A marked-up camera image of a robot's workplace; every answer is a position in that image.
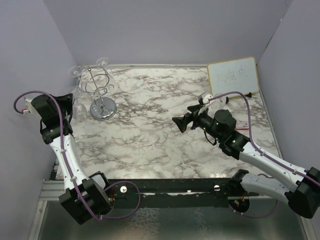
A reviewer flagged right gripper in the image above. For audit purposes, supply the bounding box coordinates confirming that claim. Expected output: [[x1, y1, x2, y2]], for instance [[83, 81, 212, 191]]
[[172, 104, 223, 142]]

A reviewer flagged clear wine glass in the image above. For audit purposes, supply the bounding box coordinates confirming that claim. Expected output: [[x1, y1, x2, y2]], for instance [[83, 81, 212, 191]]
[[216, 96, 228, 104], [67, 66, 82, 78], [96, 57, 110, 69], [70, 86, 87, 122]]

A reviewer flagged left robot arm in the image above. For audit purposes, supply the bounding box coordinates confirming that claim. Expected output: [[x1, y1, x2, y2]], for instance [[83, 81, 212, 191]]
[[31, 92, 112, 225]]

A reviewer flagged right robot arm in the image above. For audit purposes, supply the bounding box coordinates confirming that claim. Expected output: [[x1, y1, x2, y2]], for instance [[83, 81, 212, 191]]
[[172, 104, 320, 219]]

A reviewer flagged chrome wine glass rack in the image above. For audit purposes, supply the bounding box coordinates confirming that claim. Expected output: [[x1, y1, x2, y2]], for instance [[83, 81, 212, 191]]
[[78, 66, 117, 121]]

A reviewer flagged small red white card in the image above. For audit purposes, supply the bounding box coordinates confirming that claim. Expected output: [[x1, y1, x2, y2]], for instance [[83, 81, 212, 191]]
[[235, 122, 249, 130]]

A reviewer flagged small whiteboard on stand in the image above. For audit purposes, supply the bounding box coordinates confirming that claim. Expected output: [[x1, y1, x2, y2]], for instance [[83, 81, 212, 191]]
[[207, 56, 260, 96]]

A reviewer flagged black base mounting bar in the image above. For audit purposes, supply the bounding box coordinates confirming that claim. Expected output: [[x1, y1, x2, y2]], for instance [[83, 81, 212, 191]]
[[105, 178, 258, 209]]

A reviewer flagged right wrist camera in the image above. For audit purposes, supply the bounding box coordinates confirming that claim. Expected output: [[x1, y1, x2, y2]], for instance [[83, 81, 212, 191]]
[[198, 91, 213, 111]]

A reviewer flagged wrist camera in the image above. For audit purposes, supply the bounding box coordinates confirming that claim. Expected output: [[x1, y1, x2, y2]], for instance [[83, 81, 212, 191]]
[[21, 97, 36, 115], [198, 91, 213, 111]]

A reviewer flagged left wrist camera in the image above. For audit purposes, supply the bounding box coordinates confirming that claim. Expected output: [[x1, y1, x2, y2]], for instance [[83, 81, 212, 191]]
[[21, 97, 36, 115]]

